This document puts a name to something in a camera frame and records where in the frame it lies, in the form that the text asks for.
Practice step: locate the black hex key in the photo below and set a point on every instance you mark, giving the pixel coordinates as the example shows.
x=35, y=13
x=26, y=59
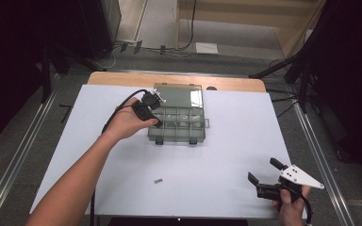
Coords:
x=66, y=113

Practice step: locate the metal floor rail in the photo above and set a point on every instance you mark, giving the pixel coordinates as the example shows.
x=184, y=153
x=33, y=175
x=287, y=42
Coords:
x=319, y=157
x=15, y=163

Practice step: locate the white paper sheet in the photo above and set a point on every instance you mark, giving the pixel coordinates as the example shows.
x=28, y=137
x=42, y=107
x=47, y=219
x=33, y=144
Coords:
x=206, y=48

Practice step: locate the black metal stand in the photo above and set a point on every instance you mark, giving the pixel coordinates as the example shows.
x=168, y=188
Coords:
x=304, y=88
x=46, y=75

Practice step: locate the small metal part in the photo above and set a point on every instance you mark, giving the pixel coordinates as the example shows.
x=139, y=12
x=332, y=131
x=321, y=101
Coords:
x=158, y=180

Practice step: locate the black cabinet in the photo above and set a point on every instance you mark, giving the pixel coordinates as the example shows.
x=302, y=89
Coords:
x=102, y=25

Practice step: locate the dark curtain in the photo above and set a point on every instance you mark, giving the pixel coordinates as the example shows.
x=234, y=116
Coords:
x=9, y=62
x=352, y=78

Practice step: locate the person's right hand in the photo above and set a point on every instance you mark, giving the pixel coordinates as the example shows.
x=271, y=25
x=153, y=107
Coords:
x=290, y=213

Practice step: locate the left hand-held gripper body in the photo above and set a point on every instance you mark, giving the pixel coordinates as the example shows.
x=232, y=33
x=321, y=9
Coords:
x=151, y=101

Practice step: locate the light wooden shelf frame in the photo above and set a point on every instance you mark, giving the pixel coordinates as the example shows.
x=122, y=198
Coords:
x=248, y=15

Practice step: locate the grey transparent compartment box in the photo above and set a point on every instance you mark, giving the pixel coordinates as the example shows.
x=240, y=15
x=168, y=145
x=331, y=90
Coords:
x=182, y=132

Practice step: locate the person's left hand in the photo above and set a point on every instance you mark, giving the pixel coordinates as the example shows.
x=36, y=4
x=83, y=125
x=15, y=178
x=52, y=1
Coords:
x=124, y=124

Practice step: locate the white table sheet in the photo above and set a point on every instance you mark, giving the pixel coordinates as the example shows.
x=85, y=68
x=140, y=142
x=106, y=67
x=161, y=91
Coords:
x=201, y=175

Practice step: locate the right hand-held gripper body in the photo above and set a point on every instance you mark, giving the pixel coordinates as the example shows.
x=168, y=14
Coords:
x=298, y=176

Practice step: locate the wooden table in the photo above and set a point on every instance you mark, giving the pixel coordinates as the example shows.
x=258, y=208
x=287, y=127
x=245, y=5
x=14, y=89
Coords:
x=122, y=80

